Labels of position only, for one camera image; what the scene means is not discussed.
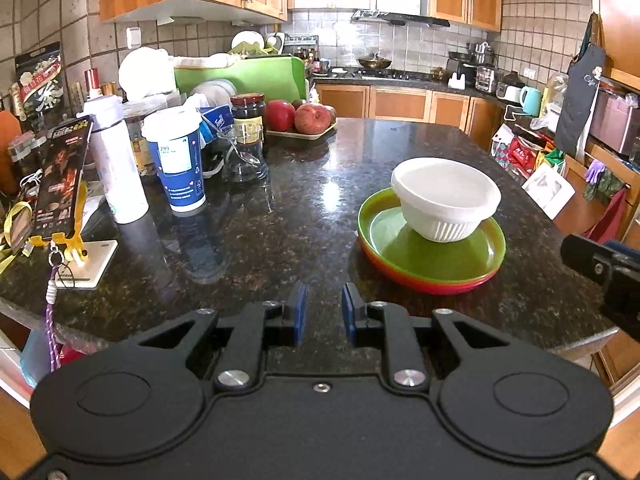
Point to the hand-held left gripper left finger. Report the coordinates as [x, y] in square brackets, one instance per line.
[299, 310]

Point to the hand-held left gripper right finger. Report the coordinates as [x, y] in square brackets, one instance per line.
[350, 312]

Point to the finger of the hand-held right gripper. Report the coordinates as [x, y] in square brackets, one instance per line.
[622, 250]
[582, 257]

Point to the green plastic plate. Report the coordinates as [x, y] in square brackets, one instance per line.
[390, 240]

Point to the orange plastic plate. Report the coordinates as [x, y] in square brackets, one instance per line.
[430, 286]

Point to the magenta plastic plate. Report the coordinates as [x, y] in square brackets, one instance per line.
[452, 292]

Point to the red cloth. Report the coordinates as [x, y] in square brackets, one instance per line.
[607, 220]

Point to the camouflage cloth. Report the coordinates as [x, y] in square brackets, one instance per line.
[607, 187]

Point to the white box with window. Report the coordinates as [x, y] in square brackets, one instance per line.
[547, 190]

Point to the purple glove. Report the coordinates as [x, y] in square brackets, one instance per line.
[595, 170]

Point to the red bag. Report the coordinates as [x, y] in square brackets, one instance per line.
[522, 157]

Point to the pinkish metal box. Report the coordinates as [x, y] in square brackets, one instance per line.
[615, 122]

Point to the patterned gift bag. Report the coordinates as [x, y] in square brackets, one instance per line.
[501, 147]

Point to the black apron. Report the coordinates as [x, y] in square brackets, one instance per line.
[580, 105]

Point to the clear plastic bag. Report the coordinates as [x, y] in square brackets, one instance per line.
[550, 102]

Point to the clear glass cup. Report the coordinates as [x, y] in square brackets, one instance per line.
[245, 160]

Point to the metal spoon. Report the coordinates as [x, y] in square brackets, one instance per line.
[247, 157]

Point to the teal mug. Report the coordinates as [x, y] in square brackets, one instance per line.
[531, 101]

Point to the yellow fruit tray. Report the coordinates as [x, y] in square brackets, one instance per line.
[300, 136]

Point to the white toaster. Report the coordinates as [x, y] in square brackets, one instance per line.
[509, 92]

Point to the blue paper cup white lid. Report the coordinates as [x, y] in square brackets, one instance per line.
[180, 165]

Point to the large pink red apple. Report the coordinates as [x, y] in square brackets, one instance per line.
[312, 119]

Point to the brown kiwi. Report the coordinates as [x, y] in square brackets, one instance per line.
[298, 104]
[331, 113]

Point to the silver electric cooker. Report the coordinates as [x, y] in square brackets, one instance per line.
[485, 79]

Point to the blue tissue pack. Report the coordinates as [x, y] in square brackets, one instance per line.
[217, 120]

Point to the dark glass jar black lid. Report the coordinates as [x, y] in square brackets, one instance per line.
[247, 107]

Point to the wooden base cabinets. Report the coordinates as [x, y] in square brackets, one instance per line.
[400, 105]

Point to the white knife stand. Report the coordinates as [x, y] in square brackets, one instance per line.
[456, 81]

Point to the jar with yellow label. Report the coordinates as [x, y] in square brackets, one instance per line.
[142, 150]

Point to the lavender white water bottle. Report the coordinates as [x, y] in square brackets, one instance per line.
[120, 170]

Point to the steel kettle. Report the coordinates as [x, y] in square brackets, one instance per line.
[482, 52]

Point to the stack of white dishes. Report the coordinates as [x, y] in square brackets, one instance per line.
[215, 91]

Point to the green cutting board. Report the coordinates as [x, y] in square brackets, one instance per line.
[265, 77]

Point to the gas stove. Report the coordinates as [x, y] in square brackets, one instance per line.
[390, 75]

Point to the dark sauce bottles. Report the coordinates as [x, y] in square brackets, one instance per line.
[307, 60]

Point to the wok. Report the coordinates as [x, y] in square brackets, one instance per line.
[375, 62]

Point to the clear plastic container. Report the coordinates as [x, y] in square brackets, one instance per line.
[150, 105]

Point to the beige cloth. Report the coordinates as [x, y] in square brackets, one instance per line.
[202, 61]

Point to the smartphone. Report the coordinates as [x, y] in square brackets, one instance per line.
[62, 180]

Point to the white ceramic bowl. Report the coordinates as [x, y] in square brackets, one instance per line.
[247, 42]

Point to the white towel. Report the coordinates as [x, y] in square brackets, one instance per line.
[145, 72]

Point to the yellow ribbon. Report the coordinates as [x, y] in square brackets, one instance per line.
[12, 230]

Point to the range hood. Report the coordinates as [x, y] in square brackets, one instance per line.
[400, 19]

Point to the red capped bottle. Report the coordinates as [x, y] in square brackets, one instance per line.
[92, 82]

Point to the black snack bag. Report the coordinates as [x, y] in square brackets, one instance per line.
[40, 82]

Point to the white wall outlet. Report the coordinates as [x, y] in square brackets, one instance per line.
[132, 36]

